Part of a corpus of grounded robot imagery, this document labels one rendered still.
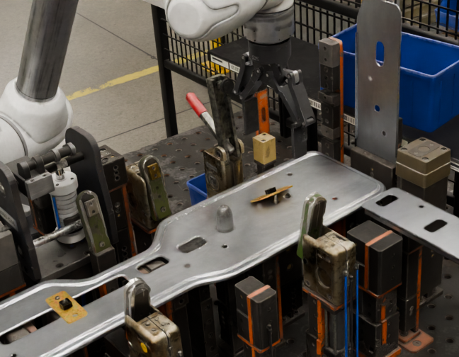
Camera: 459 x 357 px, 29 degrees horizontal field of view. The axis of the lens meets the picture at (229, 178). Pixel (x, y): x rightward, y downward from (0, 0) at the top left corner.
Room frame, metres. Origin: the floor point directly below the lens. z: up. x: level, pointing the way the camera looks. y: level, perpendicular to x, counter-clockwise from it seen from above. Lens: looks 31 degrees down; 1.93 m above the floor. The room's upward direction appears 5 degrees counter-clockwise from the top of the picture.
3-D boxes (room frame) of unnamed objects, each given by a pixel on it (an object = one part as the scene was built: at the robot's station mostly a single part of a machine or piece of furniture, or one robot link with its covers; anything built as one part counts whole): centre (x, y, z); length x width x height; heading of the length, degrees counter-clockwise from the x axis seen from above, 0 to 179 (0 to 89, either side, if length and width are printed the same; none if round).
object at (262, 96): (1.64, -0.08, 0.95); 0.03 x 0.01 x 0.50; 126
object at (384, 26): (1.60, -0.31, 1.17); 0.12 x 0.01 x 0.34; 36
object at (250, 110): (1.51, -0.05, 1.16); 0.03 x 0.01 x 0.07; 126
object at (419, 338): (1.38, -0.33, 0.84); 0.11 x 0.06 x 0.29; 36
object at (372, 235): (1.35, -0.26, 0.84); 0.11 x 0.10 x 0.28; 36
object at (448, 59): (1.79, -0.38, 1.10); 0.30 x 0.17 x 0.13; 44
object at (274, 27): (1.46, -0.09, 1.37); 0.09 x 0.09 x 0.06
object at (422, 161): (1.51, -0.38, 0.88); 0.08 x 0.08 x 0.36; 36
